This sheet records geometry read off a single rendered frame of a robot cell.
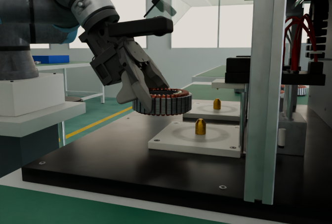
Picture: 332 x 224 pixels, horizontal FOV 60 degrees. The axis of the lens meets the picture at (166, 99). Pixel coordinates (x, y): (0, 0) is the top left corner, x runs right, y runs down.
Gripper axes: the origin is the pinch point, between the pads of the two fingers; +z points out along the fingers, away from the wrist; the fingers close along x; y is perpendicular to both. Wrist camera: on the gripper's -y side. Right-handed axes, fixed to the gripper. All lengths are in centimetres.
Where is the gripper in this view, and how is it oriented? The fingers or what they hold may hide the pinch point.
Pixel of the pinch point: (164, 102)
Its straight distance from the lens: 54.1
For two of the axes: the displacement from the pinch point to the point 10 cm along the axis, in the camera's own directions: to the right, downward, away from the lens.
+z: 5.4, 8.4, -0.2
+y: -7.9, 5.1, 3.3
